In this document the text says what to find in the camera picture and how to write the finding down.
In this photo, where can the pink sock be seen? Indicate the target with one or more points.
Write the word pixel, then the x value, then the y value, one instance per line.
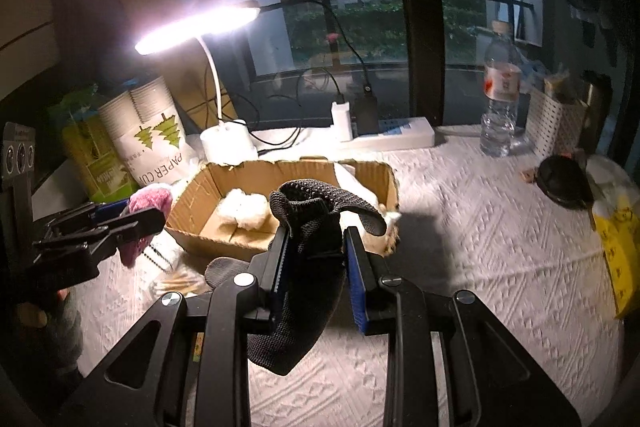
pixel 150 198

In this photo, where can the green snack bag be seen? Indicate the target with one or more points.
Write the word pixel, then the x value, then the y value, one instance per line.
pixel 92 152

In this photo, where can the white charger plug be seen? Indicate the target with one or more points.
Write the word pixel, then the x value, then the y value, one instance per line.
pixel 342 122

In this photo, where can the white desk lamp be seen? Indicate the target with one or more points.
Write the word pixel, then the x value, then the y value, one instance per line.
pixel 225 139

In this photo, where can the black charger plug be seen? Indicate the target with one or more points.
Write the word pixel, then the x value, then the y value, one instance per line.
pixel 367 112

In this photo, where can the white gauze roll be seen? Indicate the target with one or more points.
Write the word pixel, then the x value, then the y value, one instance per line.
pixel 350 174

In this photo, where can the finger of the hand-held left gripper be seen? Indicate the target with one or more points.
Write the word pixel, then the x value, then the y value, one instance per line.
pixel 135 225
pixel 112 208

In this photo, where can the clear water bottle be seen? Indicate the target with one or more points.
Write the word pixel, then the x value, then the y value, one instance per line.
pixel 500 107

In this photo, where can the cardboard box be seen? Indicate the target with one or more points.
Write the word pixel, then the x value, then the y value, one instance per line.
pixel 200 202

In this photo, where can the paper cup sleeve pack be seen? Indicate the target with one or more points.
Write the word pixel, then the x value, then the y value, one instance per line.
pixel 150 137

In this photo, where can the dark grey knit glove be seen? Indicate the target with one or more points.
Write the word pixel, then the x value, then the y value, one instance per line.
pixel 225 272

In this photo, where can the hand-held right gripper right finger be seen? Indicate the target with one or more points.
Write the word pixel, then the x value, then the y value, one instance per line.
pixel 357 289

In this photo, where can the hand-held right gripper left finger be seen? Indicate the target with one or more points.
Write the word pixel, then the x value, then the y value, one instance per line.
pixel 280 269

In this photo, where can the white power strip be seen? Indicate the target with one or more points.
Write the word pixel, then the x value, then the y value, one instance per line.
pixel 400 134

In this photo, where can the white perforated pen holder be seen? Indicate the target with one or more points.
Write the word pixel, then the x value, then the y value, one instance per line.
pixel 555 127

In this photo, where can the cotton swab bag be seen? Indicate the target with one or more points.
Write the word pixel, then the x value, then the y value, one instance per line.
pixel 175 287

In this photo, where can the black round case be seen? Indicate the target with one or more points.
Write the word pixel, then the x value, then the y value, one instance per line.
pixel 565 182

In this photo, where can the dark grey knitted sock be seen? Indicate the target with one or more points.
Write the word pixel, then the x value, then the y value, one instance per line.
pixel 310 297

